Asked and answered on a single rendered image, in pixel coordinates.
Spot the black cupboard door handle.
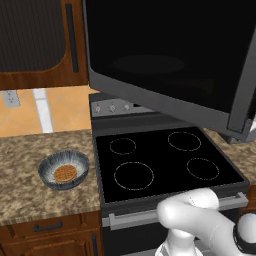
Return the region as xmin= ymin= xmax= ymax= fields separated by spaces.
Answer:
xmin=64 ymin=3 xmax=80 ymax=74

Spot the black oven door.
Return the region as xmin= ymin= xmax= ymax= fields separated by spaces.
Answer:
xmin=101 ymin=199 xmax=248 ymax=256

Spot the grey wall socket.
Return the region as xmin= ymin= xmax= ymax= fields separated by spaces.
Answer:
xmin=1 ymin=89 xmax=21 ymax=109

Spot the black microwave door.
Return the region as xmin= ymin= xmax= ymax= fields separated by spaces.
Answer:
xmin=82 ymin=0 xmax=256 ymax=134

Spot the grey microwave door handle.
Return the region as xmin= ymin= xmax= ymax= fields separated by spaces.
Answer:
xmin=227 ymin=39 xmax=256 ymax=134

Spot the blue-grey striped bowl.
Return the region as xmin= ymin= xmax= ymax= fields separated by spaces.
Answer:
xmin=37 ymin=149 xmax=90 ymax=191

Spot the wooden drawer front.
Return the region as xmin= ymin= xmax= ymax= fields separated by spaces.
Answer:
xmin=5 ymin=211 xmax=102 ymax=243

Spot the plain wooden cupboard door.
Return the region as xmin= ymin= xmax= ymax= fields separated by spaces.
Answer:
xmin=0 ymin=229 xmax=103 ymax=256

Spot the short black cupboard handle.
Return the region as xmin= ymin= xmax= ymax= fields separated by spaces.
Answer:
xmin=91 ymin=233 xmax=99 ymax=256

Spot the round brown waffle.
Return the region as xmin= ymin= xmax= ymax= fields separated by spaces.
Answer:
xmin=53 ymin=163 xmax=78 ymax=184

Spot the wooden cupboard door dark panel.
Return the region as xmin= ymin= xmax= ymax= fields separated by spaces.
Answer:
xmin=0 ymin=0 xmax=90 ymax=91

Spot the black microwave oven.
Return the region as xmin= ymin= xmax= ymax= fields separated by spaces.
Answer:
xmin=82 ymin=0 xmax=256 ymax=145

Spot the grey oven door handle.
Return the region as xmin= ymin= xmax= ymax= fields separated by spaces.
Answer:
xmin=107 ymin=191 xmax=250 ymax=231

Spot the black stove with hob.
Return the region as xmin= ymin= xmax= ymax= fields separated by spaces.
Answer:
xmin=88 ymin=92 xmax=251 ymax=256

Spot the black drawer handle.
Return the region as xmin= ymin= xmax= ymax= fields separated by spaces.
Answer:
xmin=32 ymin=220 xmax=64 ymax=234

